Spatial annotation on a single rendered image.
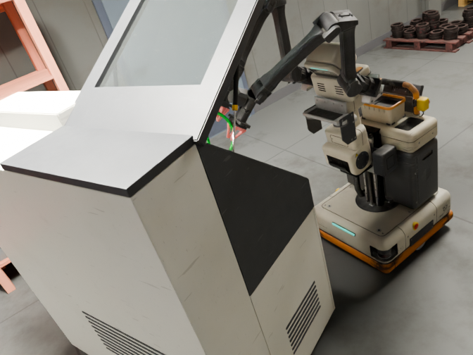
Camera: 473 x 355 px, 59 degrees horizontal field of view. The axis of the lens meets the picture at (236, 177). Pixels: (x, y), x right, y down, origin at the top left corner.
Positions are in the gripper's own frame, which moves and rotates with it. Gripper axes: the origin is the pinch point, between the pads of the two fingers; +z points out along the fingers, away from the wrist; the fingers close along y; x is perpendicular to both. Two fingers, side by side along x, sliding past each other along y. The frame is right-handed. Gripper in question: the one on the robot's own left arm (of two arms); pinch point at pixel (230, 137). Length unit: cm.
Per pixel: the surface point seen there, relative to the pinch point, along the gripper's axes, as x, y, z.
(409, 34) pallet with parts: 380, -212, -158
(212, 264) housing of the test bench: -27, 52, 30
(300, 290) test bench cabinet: 43, 46, 47
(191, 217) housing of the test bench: -42, 49, 16
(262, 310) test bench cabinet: 11, 54, 50
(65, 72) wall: 9, -252, 55
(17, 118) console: -69, -53, 36
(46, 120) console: -64, -32, 26
